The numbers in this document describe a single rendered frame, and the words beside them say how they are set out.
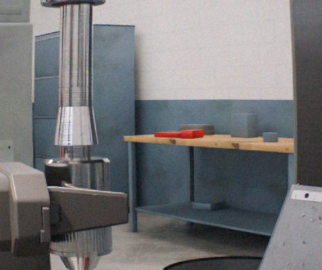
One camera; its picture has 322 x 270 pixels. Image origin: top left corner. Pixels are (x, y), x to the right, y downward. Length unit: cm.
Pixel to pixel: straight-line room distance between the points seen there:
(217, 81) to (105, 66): 134
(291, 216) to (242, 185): 600
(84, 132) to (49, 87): 806
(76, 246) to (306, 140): 41
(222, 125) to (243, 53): 74
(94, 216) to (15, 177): 7
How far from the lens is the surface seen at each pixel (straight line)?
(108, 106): 786
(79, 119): 51
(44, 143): 874
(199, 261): 276
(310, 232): 83
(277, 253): 85
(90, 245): 51
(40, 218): 46
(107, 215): 50
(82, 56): 52
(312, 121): 85
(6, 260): 72
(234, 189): 694
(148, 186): 809
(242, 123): 632
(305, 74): 85
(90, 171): 51
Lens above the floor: 121
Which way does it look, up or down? 3 degrees down
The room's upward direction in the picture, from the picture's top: 1 degrees counter-clockwise
